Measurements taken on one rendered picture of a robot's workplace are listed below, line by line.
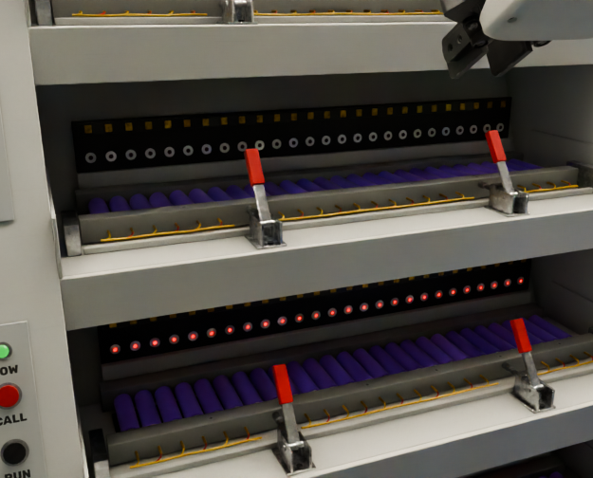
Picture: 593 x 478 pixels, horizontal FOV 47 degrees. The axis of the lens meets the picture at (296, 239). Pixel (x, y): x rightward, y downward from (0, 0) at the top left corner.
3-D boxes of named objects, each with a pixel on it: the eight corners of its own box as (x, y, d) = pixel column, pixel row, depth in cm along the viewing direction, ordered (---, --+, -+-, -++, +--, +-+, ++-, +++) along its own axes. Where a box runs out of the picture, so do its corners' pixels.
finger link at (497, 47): (550, 29, 44) (491, 79, 50) (589, 29, 45) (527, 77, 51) (537, -14, 44) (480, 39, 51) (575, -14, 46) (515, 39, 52)
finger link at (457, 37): (472, 30, 42) (420, 82, 48) (514, 30, 43) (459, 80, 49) (459, -15, 42) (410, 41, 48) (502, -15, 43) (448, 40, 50)
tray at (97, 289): (637, 242, 75) (651, 157, 72) (65, 331, 55) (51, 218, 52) (519, 197, 93) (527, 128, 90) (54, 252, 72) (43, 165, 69)
